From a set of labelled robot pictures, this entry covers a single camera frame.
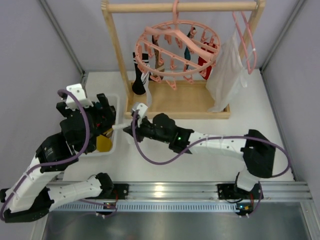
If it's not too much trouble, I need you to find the black white-striped sock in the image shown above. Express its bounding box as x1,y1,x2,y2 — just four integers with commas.
132,52,146,96

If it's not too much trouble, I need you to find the brown striped sock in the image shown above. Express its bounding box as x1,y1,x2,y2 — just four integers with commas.
152,35,165,72

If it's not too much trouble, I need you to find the pink round clip hanger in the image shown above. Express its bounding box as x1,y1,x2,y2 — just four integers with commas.
134,0,221,90

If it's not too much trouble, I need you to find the white sock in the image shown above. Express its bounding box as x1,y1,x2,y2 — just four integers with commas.
141,71,152,107
112,123,135,145

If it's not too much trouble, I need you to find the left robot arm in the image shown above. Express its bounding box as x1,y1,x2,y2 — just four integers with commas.
0,93,116,223

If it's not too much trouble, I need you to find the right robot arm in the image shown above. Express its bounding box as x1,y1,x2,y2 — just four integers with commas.
123,113,276,192

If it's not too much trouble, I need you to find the dark patterned socks pile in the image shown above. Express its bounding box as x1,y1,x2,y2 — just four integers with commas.
94,101,116,118

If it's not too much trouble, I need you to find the pink clothes hanger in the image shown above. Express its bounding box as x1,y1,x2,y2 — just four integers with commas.
231,10,258,75

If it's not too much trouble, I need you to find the white plastic basket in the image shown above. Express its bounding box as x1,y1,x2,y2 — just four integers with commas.
82,93,120,158

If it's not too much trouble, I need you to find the yellow sock in basket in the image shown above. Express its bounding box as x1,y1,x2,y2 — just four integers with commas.
96,135,113,153

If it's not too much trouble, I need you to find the wooden clothes rack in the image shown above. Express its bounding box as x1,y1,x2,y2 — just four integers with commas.
101,0,266,120

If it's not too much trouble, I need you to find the red sock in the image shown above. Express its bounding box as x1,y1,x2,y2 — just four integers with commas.
197,41,218,81

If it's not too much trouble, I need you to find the teal sock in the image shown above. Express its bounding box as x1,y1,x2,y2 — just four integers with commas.
183,26,197,84

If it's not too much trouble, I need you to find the white sheer garment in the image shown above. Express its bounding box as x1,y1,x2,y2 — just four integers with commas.
205,33,247,113

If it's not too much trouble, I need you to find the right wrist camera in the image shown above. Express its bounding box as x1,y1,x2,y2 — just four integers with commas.
131,102,148,127

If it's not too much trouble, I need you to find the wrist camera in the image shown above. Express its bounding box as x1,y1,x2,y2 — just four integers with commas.
131,102,148,127
57,83,94,111

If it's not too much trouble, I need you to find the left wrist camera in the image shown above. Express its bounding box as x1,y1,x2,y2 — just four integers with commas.
57,83,94,111

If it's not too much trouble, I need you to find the aluminium mounting rail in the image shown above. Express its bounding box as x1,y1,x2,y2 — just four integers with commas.
39,181,313,214

